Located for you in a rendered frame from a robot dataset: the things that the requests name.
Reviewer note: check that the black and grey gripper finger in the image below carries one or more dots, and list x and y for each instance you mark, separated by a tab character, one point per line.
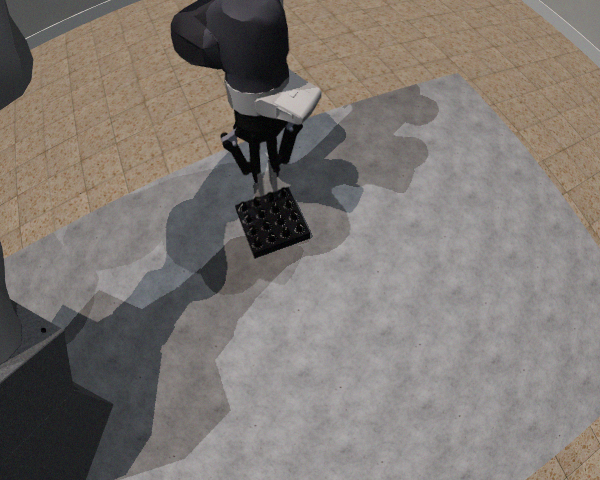
287	144
229	142

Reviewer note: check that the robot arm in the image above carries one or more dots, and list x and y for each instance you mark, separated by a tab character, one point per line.
247	39

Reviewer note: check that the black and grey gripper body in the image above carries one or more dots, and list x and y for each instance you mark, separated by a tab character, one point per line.
246	123

